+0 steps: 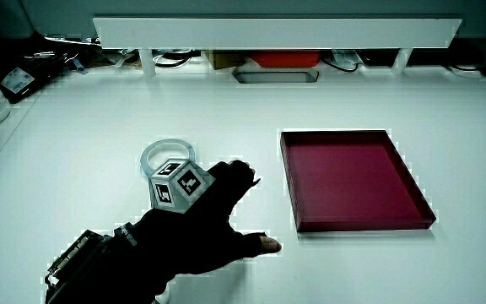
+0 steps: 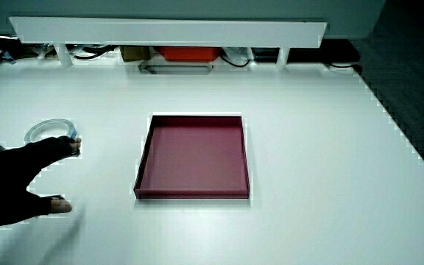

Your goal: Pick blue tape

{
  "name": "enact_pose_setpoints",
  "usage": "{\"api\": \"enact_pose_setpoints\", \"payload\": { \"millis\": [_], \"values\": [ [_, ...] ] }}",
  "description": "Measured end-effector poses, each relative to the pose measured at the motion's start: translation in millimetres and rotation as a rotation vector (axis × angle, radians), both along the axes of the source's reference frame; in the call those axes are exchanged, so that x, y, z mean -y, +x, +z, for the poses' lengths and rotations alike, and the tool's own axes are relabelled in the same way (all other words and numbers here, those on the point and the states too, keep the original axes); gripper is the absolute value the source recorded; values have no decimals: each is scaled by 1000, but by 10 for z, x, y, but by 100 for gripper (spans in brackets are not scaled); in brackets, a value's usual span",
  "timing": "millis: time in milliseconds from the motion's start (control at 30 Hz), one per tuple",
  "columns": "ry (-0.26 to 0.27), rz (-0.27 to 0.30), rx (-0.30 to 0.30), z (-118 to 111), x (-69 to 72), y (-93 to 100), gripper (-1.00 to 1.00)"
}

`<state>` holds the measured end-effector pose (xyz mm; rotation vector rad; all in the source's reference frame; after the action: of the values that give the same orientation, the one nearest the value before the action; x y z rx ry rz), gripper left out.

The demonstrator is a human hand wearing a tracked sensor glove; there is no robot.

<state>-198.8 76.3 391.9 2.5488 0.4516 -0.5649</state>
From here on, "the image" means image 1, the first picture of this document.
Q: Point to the person's left hand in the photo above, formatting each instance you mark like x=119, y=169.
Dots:
x=201, y=236

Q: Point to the pale blue tape roll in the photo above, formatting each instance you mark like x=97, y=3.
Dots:
x=149, y=153

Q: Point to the person's left forearm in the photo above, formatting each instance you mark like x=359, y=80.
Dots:
x=99, y=270

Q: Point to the dark red shallow tray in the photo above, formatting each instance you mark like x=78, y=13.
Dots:
x=352, y=181

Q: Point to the brown cardboard box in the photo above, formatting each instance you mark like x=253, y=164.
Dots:
x=224, y=59

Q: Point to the red plastic box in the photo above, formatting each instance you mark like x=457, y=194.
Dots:
x=285, y=58

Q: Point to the white desk riser shelf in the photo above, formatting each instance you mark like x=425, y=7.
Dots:
x=277, y=33

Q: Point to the clear plastic bag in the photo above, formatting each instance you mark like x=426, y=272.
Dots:
x=344, y=59

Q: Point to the black device with white label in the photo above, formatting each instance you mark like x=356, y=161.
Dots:
x=32, y=72

